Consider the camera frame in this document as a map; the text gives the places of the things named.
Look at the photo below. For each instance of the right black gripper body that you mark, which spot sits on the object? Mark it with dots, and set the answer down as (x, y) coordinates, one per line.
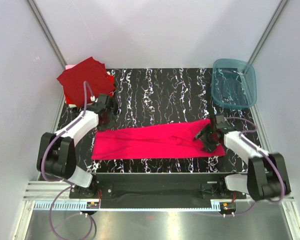
(209, 137)

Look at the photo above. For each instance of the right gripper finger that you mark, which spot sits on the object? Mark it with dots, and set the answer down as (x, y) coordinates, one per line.
(204, 134)
(210, 148)

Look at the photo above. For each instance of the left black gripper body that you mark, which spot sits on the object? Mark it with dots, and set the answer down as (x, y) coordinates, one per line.
(109, 117)

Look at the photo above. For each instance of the bright pink t shirt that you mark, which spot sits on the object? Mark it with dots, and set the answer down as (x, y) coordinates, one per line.
(163, 141)

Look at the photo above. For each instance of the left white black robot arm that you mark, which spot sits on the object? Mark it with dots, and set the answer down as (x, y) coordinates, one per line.
(57, 151)

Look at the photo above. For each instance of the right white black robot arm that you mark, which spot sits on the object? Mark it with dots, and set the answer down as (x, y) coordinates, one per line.
(266, 177)

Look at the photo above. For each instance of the stack of folded t shirts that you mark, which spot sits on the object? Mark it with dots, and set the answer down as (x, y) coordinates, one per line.
(70, 103)

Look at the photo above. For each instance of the black marble pattern mat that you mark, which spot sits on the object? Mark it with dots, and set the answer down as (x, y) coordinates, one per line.
(153, 96)

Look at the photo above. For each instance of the folded dark red t shirt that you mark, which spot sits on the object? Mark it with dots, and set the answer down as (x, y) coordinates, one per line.
(91, 71)

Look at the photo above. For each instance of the teal translucent plastic bin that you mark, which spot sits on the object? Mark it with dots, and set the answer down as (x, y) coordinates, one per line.
(233, 84)

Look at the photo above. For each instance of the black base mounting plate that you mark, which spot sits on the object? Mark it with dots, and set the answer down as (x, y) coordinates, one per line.
(159, 191)

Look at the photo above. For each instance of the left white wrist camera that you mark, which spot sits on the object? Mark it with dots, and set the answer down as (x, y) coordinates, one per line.
(93, 98)

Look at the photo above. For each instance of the aluminium frame rail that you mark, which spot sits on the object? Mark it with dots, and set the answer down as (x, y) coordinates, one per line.
(55, 196)

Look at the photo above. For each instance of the left aluminium corner post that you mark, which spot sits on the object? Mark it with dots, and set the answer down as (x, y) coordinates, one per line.
(46, 31)

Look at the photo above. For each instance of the aluminium corner post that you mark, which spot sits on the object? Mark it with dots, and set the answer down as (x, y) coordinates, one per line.
(268, 29)
(46, 31)

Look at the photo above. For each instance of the right aluminium corner post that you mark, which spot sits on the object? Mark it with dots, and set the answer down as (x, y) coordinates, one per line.
(268, 29)

